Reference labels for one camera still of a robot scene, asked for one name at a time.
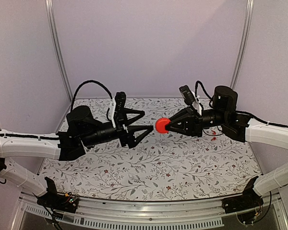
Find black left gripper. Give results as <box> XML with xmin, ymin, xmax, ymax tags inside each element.
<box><xmin>81</xmin><ymin>109</ymin><xmax>154</xmax><ymax>149</ymax></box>

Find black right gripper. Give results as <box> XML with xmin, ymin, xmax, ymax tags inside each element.
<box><xmin>163</xmin><ymin>106</ymin><xmax>228</xmax><ymax>138</ymax></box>

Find red round bottle cap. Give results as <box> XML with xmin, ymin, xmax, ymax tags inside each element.
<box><xmin>155</xmin><ymin>117</ymin><xmax>171</xmax><ymax>134</ymax></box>

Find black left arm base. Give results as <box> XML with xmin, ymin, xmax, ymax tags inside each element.
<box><xmin>37</xmin><ymin>177</ymin><xmax>79</xmax><ymax>213</ymax></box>

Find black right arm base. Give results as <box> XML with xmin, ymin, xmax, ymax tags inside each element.
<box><xmin>222</xmin><ymin>176</ymin><xmax>264</xmax><ymax>214</ymax></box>

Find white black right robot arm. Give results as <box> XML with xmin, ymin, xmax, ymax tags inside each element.
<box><xmin>156</xmin><ymin>85</ymin><xmax>288</xmax><ymax>209</ymax></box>

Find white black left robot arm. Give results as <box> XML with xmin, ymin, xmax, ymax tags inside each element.
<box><xmin>0</xmin><ymin>106</ymin><xmax>154</xmax><ymax>208</ymax></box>

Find floral patterned table mat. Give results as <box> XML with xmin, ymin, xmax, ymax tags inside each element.
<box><xmin>38</xmin><ymin>97</ymin><xmax>263</xmax><ymax>201</ymax></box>

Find white right camera bracket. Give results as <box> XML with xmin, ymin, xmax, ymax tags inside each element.
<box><xmin>191</xmin><ymin>91</ymin><xmax>204</xmax><ymax>115</ymax></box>

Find white camera bracket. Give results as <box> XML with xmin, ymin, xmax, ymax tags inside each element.
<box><xmin>191</xmin><ymin>91</ymin><xmax>204</xmax><ymax>115</ymax></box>
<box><xmin>108</xmin><ymin>99</ymin><xmax>116</xmax><ymax>128</ymax></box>

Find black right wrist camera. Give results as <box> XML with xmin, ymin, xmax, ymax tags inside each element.
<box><xmin>179</xmin><ymin>85</ymin><xmax>195</xmax><ymax>105</ymax></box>

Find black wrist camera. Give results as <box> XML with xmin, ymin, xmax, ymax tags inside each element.
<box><xmin>179</xmin><ymin>85</ymin><xmax>195</xmax><ymax>105</ymax></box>
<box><xmin>115</xmin><ymin>92</ymin><xmax>126</xmax><ymax>113</ymax></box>

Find white left camera bracket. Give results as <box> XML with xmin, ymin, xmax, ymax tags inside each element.
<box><xmin>108</xmin><ymin>99</ymin><xmax>116</xmax><ymax>128</ymax></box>

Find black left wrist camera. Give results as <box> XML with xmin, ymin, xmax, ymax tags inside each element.
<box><xmin>115</xmin><ymin>92</ymin><xmax>126</xmax><ymax>113</ymax></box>

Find black braided right cable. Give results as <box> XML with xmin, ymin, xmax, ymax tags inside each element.
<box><xmin>194</xmin><ymin>80</ymin><xmax>213</xmax><ymax>106</ymax></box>

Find black braided cable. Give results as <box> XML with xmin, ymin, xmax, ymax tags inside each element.
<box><xmin>70</xmin><ymin>80</ymin><xmax>114</xmax><ymax>113</ymax></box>
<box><xmin>194</xmin><ymin>80</ymin><xmax>213</xmax><ymax>106</ymax></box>

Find black braided left cable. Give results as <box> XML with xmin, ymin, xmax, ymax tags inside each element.
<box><xmin>70</xmin><ymin>80</ymin><xmax>114</xmax><ymax>113</ymax></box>

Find aluminium front rail frame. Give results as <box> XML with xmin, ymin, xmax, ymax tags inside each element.
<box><xmin>11</xmin><ymin>192</ymin><xmax>288</xmax><ymax>230</ymax></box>

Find aluminium back right post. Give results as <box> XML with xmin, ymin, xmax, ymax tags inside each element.
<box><xmin>230</xmin><ymin>0</ymin><xmax>254</xmax><ymax>90</ymax></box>

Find aluminium post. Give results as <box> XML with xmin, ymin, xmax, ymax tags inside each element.
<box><xmin>45</xmin><ymin>0</ymin><xmax>72</xmax><ymax>102</ymax></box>
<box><xmin>230</xmin><ymin>0</ymin><xmax>254</xmax><ymax>90</ymax></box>

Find aluminium back left post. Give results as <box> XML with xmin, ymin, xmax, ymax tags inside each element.
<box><xmin>45</xmin><ymin>0</ymin><xmax>72</xmax><ymax>102</ymax></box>

